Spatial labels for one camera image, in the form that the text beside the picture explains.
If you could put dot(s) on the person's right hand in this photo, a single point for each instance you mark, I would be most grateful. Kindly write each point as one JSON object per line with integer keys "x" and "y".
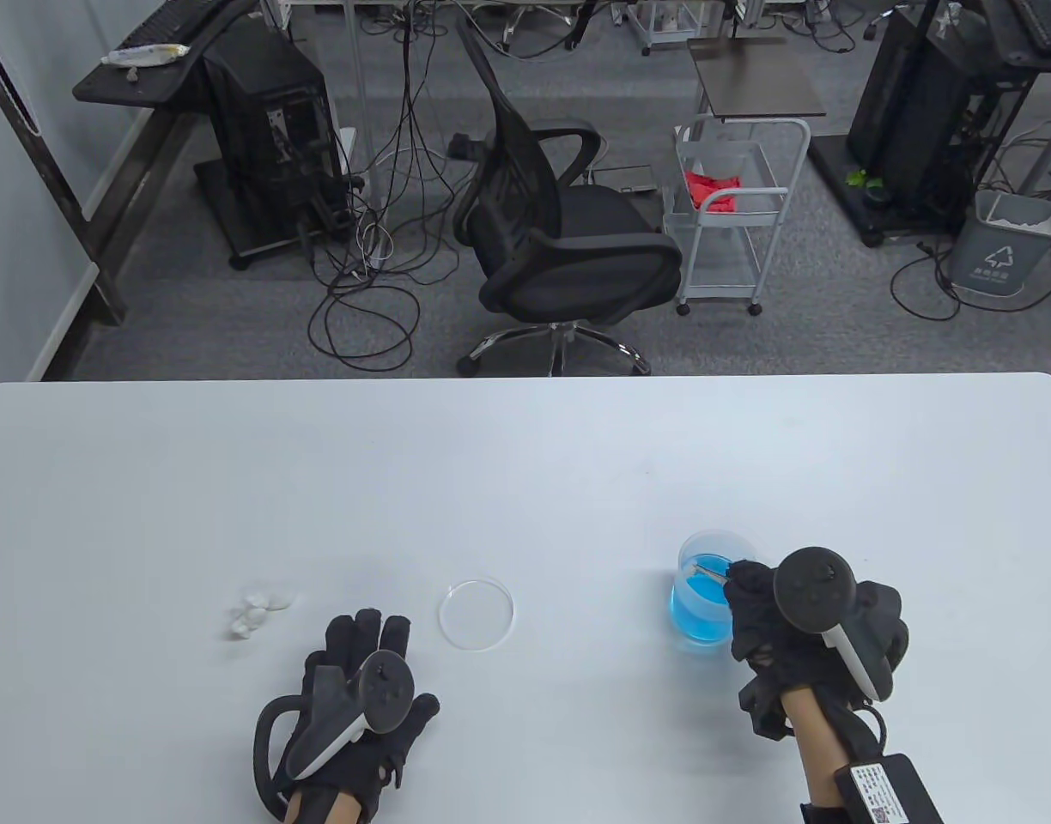
{"x": 762, "y": 635}

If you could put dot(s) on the person's left hand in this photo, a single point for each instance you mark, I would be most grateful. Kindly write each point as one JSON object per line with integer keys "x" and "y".
{"x": 367, "y": 631}

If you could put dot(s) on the clear beaker blue dye solution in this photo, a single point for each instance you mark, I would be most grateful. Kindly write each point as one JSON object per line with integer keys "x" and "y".
{"x": 697, "y": 614}

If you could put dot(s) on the silver metal tweezers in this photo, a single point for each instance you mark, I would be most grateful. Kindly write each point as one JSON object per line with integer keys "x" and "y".
{"x": 710, "y": 568}

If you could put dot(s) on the clear glass culture dish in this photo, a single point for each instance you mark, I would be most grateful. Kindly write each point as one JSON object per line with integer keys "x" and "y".
{"x": 476, "y": 614}

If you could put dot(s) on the white cotton ball clump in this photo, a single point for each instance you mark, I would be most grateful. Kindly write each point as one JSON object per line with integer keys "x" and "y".
{"x": 252, "y": 614}

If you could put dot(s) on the person's right forearm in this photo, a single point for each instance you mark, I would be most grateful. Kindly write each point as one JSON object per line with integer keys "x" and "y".
{"x": 813, "y": 738}

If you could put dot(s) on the black wrist sensor box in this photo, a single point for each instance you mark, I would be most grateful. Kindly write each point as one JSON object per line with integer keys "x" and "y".
{"x": 895, "y": 790}

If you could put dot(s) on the white rolling cart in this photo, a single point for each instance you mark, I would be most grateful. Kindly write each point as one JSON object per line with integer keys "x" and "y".
{"x": 723, "y": 257}

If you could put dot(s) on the black mesh office chair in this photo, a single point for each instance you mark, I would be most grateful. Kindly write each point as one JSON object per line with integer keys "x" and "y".
{"x": 577, "y": 249}

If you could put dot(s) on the black wheeled platform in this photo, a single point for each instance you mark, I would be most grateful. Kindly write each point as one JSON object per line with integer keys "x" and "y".
{"x": 835, "y": 172}
{"x": 225, "y": 215}

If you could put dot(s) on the red cloth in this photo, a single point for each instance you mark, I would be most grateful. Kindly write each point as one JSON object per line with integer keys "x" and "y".
{"x": 714, "y": 196}

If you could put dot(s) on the grey trash bin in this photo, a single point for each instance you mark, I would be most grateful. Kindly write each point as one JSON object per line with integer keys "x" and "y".
{"x": 998, "y": 257}

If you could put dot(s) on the small green plant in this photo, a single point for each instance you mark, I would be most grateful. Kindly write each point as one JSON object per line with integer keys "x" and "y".
{"x": 858, "y": 178}

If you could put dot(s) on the black flat device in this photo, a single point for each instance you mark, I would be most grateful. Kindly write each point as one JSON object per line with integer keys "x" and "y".
{"x": 628, "y": 178}

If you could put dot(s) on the white crumpled trash paper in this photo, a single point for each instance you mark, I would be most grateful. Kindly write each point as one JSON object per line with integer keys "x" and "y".
{"x": 1028, "y": 221}

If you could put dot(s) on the black power adapter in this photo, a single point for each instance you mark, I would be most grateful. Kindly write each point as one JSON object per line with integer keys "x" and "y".
{"x": 464, "y": 146}

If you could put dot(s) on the black computer tower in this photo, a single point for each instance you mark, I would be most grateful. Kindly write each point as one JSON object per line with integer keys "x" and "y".
{"x": 259, "y": 112}
{"x": 912, "y": 94}

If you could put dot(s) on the dark brown side table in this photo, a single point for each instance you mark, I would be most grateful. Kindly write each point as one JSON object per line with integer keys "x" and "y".
{"x": 753, "y": 81}

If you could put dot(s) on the black workstation stand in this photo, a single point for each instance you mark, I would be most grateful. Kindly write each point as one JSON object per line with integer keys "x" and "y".
{"x": 122, "y": 86}

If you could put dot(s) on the small white trolley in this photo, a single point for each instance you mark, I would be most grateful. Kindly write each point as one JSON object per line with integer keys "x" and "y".
{"x": 663, "y": 26}

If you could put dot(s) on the white plastic packet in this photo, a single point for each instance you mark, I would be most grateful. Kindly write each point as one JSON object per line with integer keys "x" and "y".
{"x": 143, "y": 55}

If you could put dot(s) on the black metal desk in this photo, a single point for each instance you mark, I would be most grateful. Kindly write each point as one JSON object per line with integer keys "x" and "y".
{"x": 1028, "y": 69}

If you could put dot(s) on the black keyboard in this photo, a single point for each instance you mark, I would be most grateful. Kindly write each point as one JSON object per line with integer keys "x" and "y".
{"x": 1049, "y": 26}
{"x": 160, "y": 26}

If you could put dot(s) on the white metal post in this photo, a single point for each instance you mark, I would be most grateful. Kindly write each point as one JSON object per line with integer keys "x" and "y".
{"x": 361, "y": 86}

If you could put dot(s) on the black frame pole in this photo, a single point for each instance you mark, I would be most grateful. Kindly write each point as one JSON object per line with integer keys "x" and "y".
{"x": 38, "y": 146}

